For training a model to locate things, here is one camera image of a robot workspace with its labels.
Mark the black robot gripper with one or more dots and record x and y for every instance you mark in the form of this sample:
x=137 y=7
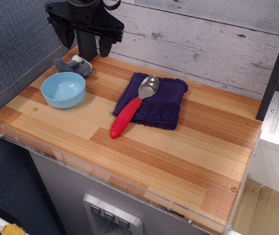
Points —
x=86 y=15

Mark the red handled metal spoon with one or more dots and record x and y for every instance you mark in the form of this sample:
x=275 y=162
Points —
x=148 y=87

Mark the violet folded towel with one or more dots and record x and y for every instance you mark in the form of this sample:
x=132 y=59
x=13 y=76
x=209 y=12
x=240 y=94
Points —
x=160 y=110

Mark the grey plush toy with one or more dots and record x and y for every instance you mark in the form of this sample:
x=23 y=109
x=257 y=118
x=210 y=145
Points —
x=76 y=65

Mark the light blue bowl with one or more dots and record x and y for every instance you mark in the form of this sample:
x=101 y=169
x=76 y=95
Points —
x=64 y=90

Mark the clear acrylic table guard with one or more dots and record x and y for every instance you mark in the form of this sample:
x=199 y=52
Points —
x=194 y=173

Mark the grey cabinet under table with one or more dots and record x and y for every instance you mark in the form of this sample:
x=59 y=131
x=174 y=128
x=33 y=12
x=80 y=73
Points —
x=67 y=187

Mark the silver button control panel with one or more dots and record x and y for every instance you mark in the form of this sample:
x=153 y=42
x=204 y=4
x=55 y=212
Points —
x=107 y=219

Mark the yellow black object corner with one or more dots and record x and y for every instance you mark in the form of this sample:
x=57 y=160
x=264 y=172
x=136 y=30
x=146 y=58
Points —
x=12 y=229

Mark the white ribbed appliance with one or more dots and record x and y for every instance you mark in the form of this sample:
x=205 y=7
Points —
x=264 y=165

